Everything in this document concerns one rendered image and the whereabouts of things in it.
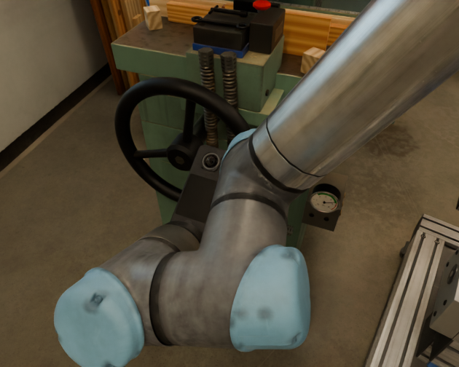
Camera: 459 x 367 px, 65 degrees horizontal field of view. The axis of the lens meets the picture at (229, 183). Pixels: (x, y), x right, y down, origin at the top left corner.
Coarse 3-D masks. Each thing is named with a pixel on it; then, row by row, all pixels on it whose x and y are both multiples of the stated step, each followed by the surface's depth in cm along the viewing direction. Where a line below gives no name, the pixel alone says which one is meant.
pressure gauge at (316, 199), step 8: (320, 184) 77; (328, 184) 77; (312, 192) 78; (320, 192) 76; (328, 192) 75; (336, 192) 76; (312, 200) 78; (320, 200) 77; (328, 200) 77; (336, 200) 76; (320, 208) 79; (328, 208) 78; (336, 208) 77
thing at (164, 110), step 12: (156, 96) 83; (168, 96) 82; (144, 108) 87; (156, 108) 85; (168, 108) 84; (180, 108) 83; (144, 120) 90; (156, 120) 88; (168, 120) 86; (180, 120) 85
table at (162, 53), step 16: (128, 32) 82; (144, 32) 82; (160, 32) 82; (176, 32) 82; (192, 32) 82; (112, 48) 78; (128, 48) 77; (144, 48) 76; (160, 48) 76; (176, 48) 76; (128, 64) 79; (144, 64) 78; (160, 64) 76; (176, 64) 75; (288, 64) 71; (288, 80) 68; (272, 96) 68; (240, 112) 65; (256, 112) 64
